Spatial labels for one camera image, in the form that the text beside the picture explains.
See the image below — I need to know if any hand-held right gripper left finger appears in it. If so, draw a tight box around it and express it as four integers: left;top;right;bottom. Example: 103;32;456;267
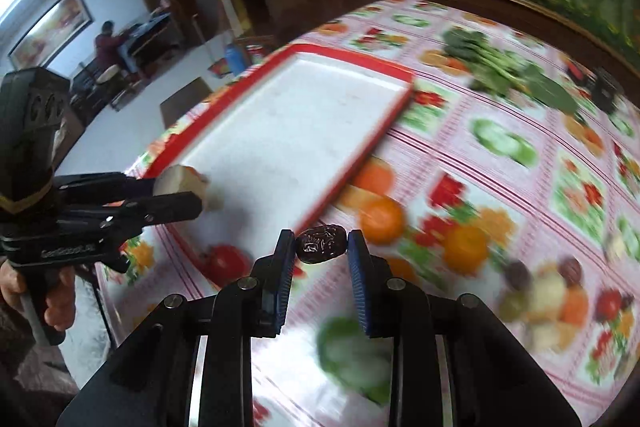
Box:
56;229;296;427

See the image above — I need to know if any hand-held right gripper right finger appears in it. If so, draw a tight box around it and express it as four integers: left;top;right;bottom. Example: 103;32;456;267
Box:
347;229;583;427

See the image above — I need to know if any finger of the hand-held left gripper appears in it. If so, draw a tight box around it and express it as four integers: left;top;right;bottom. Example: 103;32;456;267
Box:
97;191;205;230
54;173;162;200

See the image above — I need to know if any dark red date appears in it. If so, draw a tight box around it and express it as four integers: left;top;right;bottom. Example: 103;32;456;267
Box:
295;224;347;265

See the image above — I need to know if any red rimmed white tray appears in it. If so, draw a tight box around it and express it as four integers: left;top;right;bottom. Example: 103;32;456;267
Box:
142;43;416;260

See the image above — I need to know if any person's left forearm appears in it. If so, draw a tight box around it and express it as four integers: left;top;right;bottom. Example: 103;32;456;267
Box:
0;304;83;427

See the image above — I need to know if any person's left hand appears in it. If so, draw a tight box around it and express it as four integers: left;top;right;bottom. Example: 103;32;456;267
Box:
0;257;77;334

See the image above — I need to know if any red tomato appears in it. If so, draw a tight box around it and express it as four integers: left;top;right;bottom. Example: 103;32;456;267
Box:
202;244;254;290

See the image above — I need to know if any dark desk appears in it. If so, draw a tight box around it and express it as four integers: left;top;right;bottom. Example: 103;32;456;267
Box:
117;13;177;78

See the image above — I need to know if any dark purple round fruit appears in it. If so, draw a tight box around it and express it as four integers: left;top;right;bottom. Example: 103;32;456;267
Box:
504;261;533;292
557;256;585;283

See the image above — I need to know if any blue bucket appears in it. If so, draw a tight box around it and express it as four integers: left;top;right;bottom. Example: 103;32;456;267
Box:
225;42;249;76

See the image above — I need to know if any fruit print tablecloth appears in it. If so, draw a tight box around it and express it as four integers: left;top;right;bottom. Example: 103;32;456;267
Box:
95;0;640;427

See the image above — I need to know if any bunch of leafy greens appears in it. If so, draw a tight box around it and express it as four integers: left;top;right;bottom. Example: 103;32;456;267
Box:
442;27;543;95

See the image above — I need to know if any large green leaf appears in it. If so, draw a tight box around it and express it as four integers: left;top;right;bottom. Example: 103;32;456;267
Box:
522;66;582;116

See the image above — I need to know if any red and black device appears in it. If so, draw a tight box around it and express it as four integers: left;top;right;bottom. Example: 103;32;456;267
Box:
562;57;595;86

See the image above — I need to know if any black box device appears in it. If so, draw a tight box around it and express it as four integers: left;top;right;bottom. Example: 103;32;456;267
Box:
592;67;627;115

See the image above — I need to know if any framed wall picture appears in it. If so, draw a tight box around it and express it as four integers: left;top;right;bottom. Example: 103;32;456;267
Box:
7;0;95;70

